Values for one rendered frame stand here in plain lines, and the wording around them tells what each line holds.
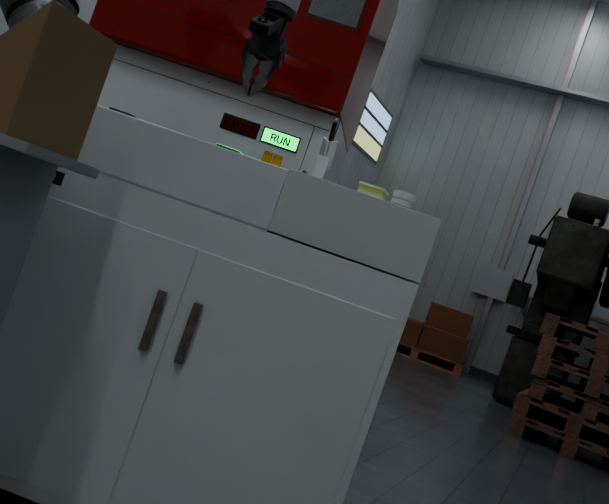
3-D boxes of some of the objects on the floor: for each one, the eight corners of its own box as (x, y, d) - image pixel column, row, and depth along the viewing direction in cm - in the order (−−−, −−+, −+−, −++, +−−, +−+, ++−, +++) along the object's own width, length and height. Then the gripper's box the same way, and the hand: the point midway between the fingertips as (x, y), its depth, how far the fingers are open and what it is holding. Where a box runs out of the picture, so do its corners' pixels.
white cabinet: (17, 431, 238) (106, 178, 238) (313, 545, 229) (405, 283, 230) (-112, 486, 174) (10, 141, 175) (292, 648, 165) (419, 285, 166)
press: (584, 438, 784) (667, 200, 785) (471, 395, 819) (551, 167, 820) (576, 423, 911) (648, 219, 913) (478, 386, 946) (547, 189, 947)
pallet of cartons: (468, 374, 1078) (487, 320, 1078) (456, 377, 978) (477, 317, 978) (375, 339, 1128) (393, 287, 1128) (354, 338, 1027) (374, 281, 1028)
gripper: (300, 23, 183) (270, 108, 183) (264, 11, 184) (234, 96, 184) (297, 10, 174) (265, 99, 174) (259, -2, 175) (228, 87, 175)
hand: (249, 89), depth 176 cm, fingers closed
